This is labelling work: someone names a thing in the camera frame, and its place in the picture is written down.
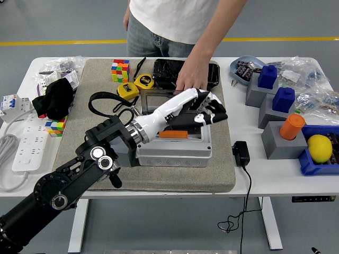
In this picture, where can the orange cylinder battery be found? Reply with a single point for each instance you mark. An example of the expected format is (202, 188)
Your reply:
(291, 128)
(172, 134)

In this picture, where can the dark patterned snack packet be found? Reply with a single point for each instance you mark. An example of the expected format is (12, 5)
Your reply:
(241, 69)
(249, 74)
(334, 156)

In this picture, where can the blue plastic bin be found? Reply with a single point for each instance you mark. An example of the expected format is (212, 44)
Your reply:
(312, 169)

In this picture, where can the clear plastic parts bag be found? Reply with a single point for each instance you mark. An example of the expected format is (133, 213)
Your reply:
(304, 71)
(320, 103)
(61, 63)

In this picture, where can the yellow tape measure with sticker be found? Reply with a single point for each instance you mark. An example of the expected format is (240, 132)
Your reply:
(127, 91)

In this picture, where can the small colourful puzzle cube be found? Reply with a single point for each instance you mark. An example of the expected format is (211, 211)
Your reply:
(55, 127)

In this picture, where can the person's right hand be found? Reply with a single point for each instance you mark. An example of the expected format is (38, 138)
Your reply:
(126, 19)

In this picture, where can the white circuit breaker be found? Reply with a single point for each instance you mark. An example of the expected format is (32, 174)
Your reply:
(13, 104)

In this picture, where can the grey block with round hole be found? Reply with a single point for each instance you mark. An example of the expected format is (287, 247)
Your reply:
(127, 158)
(278, 148)

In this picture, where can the white breaker pack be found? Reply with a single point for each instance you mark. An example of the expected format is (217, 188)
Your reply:
(69, 78)

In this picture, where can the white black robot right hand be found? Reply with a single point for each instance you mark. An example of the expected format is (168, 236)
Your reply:
(316, 250)

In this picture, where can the person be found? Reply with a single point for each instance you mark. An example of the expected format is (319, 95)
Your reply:
(172, 21)

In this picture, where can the blue-grey dish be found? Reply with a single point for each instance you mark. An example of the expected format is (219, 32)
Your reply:
(234, 69)

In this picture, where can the person's left hand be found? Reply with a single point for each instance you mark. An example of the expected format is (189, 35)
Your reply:
(193, 76)

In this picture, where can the grey block holder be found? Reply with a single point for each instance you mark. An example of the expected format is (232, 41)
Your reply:
(267, 113)
(254, 95)

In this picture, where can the person's left forearm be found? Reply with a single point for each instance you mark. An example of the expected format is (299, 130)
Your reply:
(209, 47)

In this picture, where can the black triangular mount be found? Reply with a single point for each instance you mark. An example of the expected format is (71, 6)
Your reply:
(172, 87)

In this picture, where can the small green terminal block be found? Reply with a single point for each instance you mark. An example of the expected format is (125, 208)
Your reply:
(298, 110)

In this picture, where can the grey electrical box clear lid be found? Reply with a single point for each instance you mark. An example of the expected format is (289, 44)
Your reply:
(172, 156)

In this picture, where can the small metal screws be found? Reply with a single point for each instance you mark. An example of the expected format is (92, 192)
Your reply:
(234, 82)

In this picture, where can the table control panel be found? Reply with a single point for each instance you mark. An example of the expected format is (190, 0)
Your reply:
(312, 199)

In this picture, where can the yellow tape measure 5m print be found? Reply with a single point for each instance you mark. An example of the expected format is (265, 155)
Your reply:
(144, 82)

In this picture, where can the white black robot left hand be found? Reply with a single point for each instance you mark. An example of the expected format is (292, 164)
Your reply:
(169, 108)

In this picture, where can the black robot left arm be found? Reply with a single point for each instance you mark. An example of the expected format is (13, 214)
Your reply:
(66, 182)

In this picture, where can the white power strip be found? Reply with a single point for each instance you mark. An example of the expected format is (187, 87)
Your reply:
(29, 148)

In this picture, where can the yellow lemon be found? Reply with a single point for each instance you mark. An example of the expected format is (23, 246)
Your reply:
(320, 148)

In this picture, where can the grey-brown mat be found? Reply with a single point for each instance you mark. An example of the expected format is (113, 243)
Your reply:
(159, 180)

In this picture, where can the black cloth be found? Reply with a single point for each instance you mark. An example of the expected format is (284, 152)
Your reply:
(55, 100)

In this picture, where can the large colourful puzzle cube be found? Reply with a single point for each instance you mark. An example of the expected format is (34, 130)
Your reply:
(121, 70)

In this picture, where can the black plastic tray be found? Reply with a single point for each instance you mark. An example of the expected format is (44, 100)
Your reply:
(164, 68)

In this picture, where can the blue bottle-shaped block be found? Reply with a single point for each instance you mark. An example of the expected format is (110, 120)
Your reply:
(283, 101)
(267, 78)

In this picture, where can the white table leg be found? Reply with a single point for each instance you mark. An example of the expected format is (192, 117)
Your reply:
(271, 225)
(78, 227)

